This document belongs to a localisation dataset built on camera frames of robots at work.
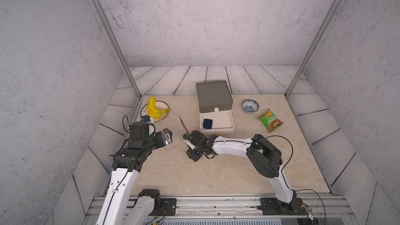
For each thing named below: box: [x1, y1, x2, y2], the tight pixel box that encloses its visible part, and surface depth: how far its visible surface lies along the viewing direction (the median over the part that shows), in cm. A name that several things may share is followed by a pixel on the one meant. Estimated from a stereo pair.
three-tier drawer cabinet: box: [195, 80, 235, 136], surface depth 95 cm
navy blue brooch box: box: [202, 118, 213, 130], surface depth 95 cm
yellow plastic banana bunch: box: [146, 95, 171, 120], surface depth 107 cm
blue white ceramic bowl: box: [241, 98, 260, 115], surface depth 113 cm
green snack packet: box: [257, 108, 284, 133], surface depth 103 cm
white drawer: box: [198, 109, 235, 135], surface depth 96 cm
